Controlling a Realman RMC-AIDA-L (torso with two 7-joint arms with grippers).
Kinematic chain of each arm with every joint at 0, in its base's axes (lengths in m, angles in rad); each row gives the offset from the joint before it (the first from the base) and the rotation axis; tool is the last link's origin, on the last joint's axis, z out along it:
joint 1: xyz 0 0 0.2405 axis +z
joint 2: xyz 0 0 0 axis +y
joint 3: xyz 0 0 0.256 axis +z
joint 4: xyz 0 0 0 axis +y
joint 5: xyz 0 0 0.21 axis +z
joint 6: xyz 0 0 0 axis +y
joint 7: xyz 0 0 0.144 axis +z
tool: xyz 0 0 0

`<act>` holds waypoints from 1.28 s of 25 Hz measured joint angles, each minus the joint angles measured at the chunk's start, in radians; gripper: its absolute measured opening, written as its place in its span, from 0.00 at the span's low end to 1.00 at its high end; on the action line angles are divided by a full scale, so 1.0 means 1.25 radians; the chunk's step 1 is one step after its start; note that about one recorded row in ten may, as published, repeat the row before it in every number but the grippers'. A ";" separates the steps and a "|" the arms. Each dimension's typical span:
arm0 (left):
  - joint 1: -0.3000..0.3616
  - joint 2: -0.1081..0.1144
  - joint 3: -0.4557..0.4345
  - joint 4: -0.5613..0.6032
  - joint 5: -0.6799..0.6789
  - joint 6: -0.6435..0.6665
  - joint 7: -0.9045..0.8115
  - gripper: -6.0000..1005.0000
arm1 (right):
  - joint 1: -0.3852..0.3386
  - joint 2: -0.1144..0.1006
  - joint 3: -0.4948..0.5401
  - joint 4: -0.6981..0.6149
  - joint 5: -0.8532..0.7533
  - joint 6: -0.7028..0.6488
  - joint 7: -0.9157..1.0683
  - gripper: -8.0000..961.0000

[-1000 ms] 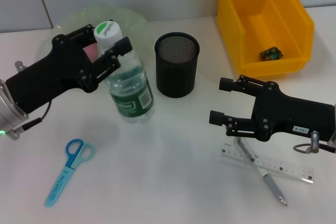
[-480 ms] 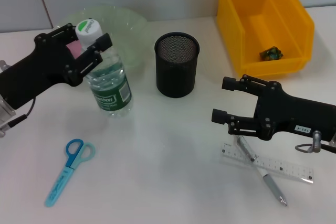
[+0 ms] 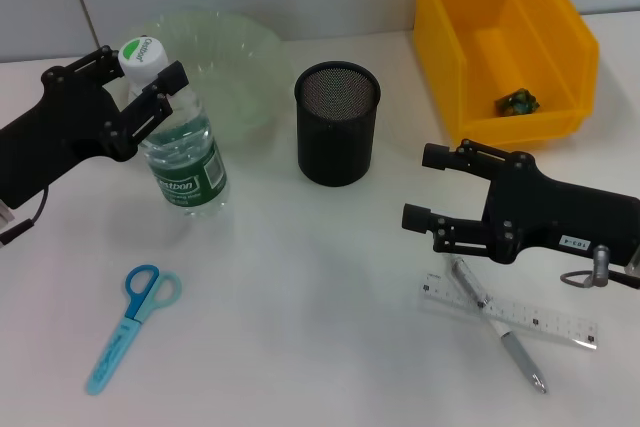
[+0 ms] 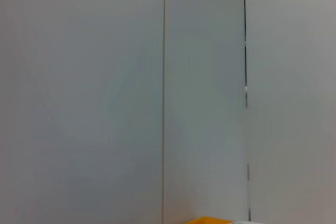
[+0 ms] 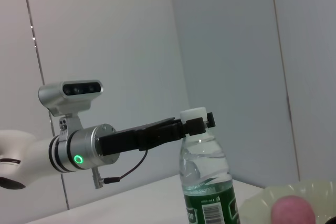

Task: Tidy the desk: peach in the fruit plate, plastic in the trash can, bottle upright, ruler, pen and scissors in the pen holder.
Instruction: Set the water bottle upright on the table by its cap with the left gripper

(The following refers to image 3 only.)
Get white grey pen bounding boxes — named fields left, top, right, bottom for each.
left=447, top=254, right=548, bottom=395

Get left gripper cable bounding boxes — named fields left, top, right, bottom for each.
left=0, top=186, right=51, bottom=248

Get clear plastic ruler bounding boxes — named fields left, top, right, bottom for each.
left=419, top=271, right=600, bottom=352

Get translucent green fruit plate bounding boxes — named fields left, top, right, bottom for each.
left=99, top=9, right=296, bottom=148

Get green plastic wrapper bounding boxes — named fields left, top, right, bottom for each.
left=494, top=89, right=542, bottom=116

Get clear green-label water bottle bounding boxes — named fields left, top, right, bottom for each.
left=118, top=35, right=229, bottom=218

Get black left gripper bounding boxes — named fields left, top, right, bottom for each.
left=0, top=46, right=191, bottom=211

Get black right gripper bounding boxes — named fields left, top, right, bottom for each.
left=400, top=140, right=640, bottom=269

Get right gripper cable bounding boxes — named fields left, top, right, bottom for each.
left=559, top=244, right=640, bottom=291

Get yellow plastic bin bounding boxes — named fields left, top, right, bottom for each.
left=412, top=0, right=600, bottom=151

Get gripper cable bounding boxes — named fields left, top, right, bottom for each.
left=0, top=186, right=51, bottom=248
left=559, top=244, right=640, bottom=291

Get black mesh pen holder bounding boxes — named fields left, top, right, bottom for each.
left=293, top=61, right=382, bottom=189

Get blue scissors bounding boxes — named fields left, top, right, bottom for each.
left=84, top=263, right=183, bottom=396

